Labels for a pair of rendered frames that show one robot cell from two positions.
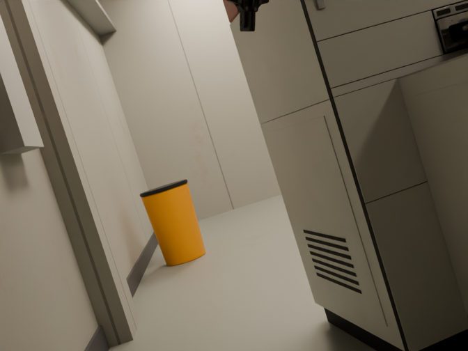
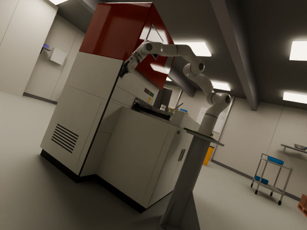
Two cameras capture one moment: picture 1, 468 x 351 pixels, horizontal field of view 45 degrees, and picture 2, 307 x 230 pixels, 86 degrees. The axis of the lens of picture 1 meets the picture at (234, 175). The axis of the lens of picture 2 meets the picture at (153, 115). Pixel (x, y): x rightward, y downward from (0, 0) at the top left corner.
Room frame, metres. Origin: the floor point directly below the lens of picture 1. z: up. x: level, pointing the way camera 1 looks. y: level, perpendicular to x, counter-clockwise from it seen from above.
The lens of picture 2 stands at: (0.21, 0.56, 0.79)
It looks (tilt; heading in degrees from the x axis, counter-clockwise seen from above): 2 degrees up; 311
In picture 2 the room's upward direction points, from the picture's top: 21 degrees clockwise
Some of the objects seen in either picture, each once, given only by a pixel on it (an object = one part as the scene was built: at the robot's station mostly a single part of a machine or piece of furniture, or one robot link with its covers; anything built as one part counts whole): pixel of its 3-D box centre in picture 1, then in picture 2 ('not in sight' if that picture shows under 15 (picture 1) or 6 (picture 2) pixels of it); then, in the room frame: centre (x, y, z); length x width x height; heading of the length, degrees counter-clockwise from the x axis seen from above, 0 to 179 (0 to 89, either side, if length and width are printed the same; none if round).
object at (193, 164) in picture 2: not in sight; (198, 184); (0.71, -0.92, 0.41); 0.51 x 0.44 x 0.82; 2
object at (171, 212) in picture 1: (175, 222); not in sight; (4.47, 0.56, 0.31); 0.39 x 0.39 x 0.61
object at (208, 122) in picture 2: not in sight; (207, 126); (0.82, -0.92, 0.92); 0.19 x 0.19 x 0.18
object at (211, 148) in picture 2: not in sight; (205, 154); (2.35, -5.36, 0.34); 0.43 x 0.43 x 0.68
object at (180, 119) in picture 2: not in sight; (184, 122); (1.08, -0.97, 0.89); 0.55 x 0.09 x 0.14; 103
